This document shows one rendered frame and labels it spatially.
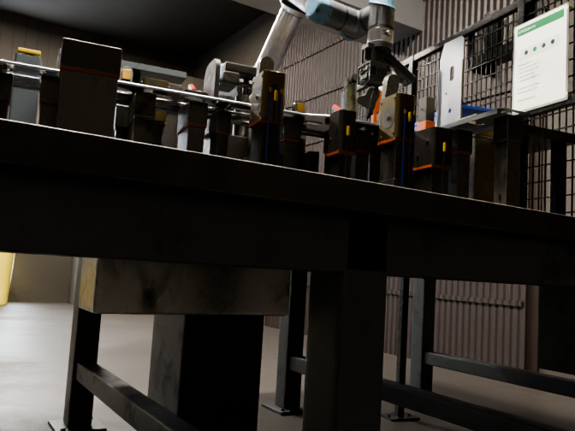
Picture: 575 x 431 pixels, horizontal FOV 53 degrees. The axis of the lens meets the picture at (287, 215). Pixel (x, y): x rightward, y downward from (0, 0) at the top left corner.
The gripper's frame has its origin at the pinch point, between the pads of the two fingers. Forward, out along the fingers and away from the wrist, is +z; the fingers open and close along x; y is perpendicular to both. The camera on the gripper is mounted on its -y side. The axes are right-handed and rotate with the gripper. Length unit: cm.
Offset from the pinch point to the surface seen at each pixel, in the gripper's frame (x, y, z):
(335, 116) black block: 12.7, 21.9, 6.9
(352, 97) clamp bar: -20.3, -0.8, -10.5
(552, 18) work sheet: 10, -54, -38
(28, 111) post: -35, 94, 7
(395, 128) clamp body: 19.5, 8.2, 9.3
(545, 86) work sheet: 8, -54, -16
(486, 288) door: -150, -177, 51
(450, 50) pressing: -4.4, -26.7, -26.3
